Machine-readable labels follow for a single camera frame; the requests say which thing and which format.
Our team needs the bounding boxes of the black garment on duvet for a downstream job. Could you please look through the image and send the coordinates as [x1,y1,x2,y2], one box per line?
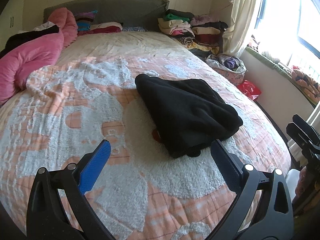
[1,24,60,58]

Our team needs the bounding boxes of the clothes on window sill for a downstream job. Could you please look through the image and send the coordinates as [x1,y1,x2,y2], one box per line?
[245,35,319,107]

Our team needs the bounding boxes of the black sweater with white lettering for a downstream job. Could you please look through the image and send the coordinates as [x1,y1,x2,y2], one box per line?
[135,74,243,158]

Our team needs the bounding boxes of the red plastic bag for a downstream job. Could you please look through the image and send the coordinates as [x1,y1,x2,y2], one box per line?
[237,80,261,101]

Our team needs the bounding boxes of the pile of folded clothes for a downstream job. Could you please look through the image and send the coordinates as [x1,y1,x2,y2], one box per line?
[158,9,228,61]

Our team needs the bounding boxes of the red and white pillow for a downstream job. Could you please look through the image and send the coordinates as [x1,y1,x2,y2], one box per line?
[78,22,123,36]

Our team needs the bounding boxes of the striped colourful pillow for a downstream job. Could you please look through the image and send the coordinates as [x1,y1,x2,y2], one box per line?
[74,10,98,32]

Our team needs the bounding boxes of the pink fluffy duvet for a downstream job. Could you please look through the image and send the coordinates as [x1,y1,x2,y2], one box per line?
[1,8,78,105]

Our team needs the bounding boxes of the floral laundry basket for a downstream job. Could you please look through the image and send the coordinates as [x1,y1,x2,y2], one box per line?
[205,54,247,86]

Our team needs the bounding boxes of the cream curtain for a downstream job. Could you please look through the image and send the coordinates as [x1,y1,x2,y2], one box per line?
[223,0,262,57]

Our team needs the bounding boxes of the grey upholstered headboard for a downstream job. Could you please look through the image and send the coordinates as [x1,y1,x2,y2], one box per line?
[43,0,170,32]

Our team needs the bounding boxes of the cream built-in wardrobe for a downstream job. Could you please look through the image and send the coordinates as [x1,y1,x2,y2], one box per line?
[1,0,24,49]

